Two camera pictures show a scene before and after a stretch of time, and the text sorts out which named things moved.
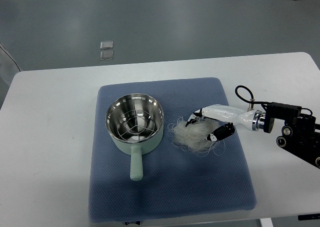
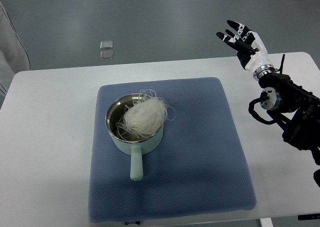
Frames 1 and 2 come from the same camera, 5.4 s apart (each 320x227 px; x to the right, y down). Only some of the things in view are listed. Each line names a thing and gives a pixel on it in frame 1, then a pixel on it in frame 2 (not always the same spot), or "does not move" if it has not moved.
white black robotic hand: [252, 120] -> [251, 50]
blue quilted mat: [175, 182] does not move
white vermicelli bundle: [192, 136] -> [145, 117]
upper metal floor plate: [106, 45] does not move
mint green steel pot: [135, 123] does not move
